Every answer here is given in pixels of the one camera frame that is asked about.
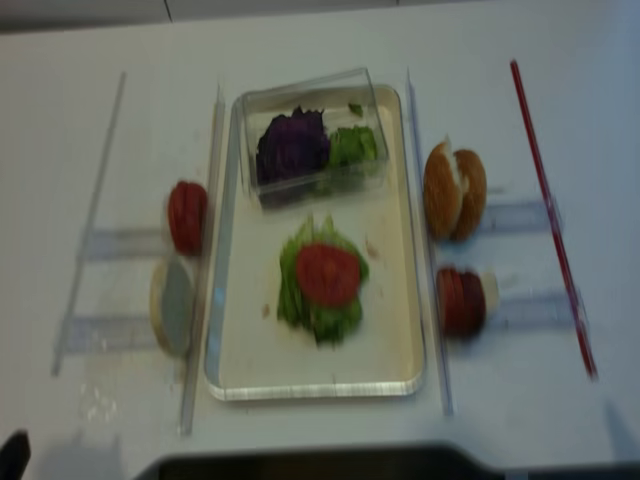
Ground red tomato slice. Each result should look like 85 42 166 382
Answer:
295 243 361 308

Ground green lettuce pile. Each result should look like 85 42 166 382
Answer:
277 215 369 344

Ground green lettuce in container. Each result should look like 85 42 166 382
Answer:
326 125 378 169

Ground stack of tomato slices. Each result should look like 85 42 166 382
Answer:
167 180 208 256

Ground meat patty slices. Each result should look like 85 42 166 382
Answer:
436 268 487 340

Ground pale bread slice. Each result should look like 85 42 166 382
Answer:
149 256 195 358

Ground white cheese slice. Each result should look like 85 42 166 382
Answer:
479 271 500 317

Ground clear holder under meat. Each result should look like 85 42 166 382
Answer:
486 291 575 331

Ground clear holder under bread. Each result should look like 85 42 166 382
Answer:
57 315 158 355

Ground metal baking tray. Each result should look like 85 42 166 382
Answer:
204 84 431 401

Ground purple cabbage leaf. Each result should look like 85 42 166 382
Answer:
256 106 330 186

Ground clear plastic container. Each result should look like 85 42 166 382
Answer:
238 68 390 209

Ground left sesame bun half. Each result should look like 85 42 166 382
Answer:
423 136 463 240

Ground sesame bun half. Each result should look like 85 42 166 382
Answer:
450 149 487 242
423 136 463 240

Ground right sesame bun half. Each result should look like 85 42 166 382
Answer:
450 149 487 242

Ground clear holder under tomatoes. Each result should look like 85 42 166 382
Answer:
78 229 172 261

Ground clear holder under buns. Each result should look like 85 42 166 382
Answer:
478 198 563 235

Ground red plastic rod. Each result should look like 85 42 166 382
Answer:
510 59 598 381

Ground black base edge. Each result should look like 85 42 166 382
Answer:
136 442 639 479

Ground black object bottom left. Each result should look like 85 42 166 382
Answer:
0 430 31 480

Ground clear rail left of tray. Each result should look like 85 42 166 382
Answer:
179 84 226 437

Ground clear rail of tray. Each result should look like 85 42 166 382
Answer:
405 68 455 418
179 84 226 437

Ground clear rail right of tray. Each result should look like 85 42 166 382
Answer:
405 68 455 418

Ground clear far left rail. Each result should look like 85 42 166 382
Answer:
51 71 127 377

